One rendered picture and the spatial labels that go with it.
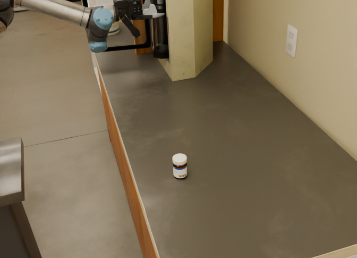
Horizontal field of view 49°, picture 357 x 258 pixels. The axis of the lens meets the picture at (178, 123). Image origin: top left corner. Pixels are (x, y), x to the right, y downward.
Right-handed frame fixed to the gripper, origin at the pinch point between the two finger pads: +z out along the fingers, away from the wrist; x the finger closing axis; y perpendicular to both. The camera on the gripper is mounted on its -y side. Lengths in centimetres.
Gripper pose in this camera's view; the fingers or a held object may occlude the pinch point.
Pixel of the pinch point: (160, 11)
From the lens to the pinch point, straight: 181.9
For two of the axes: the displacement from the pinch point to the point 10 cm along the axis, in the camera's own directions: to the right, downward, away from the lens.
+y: -0.4, -8.4, -5.4
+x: -2.9, -5.1, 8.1
